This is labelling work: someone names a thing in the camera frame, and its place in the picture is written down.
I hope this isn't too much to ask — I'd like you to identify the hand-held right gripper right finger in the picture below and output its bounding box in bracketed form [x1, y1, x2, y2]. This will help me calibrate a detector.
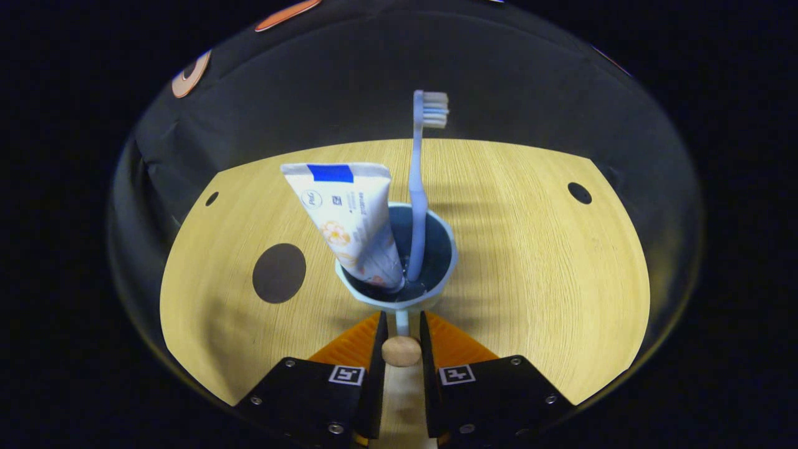
[419, 311, 577, 449]

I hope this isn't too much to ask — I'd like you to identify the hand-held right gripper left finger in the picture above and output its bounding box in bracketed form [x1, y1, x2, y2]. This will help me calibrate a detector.
[234, 311, 388, 449]

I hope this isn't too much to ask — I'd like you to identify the pale green cup wooden handle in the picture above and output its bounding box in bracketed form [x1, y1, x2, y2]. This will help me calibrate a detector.
[334, 201, 459, 449]

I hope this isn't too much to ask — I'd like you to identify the dark round coaster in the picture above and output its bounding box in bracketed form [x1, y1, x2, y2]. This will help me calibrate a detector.
[252, 243, 307, 304]

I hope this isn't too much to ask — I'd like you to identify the white toothpaste tube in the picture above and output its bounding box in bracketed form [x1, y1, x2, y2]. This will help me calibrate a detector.
[280, 162, 406, 294]

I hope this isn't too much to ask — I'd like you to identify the light blue toothbrush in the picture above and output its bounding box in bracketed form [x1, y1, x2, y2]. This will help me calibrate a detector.
[405, 90, 449, 282]

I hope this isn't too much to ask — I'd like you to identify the light wooden desktop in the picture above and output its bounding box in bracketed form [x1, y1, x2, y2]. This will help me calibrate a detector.
[159, 138, 651, 449]

